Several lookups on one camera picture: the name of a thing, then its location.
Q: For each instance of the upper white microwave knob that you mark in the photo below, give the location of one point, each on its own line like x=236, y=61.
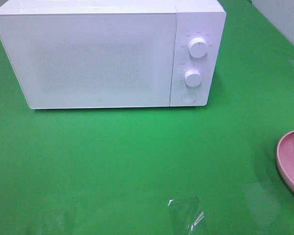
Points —
x=198, y=47

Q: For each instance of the white microwave oven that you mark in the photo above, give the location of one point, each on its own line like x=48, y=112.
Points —
x=203, y=18

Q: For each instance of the lower white microwave knob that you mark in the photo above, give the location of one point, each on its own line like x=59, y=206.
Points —
x=192, y=78

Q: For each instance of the round microwave door button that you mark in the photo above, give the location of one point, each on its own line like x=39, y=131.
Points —
x=189, y=97

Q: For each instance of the white microwave door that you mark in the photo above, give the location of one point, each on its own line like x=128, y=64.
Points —
x=90, y=61

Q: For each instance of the white microwave knob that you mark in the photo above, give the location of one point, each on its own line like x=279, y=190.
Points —
x=198, y=47
x=192, y=78

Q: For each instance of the pink plate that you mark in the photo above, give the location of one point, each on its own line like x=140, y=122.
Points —
x=285, y=159

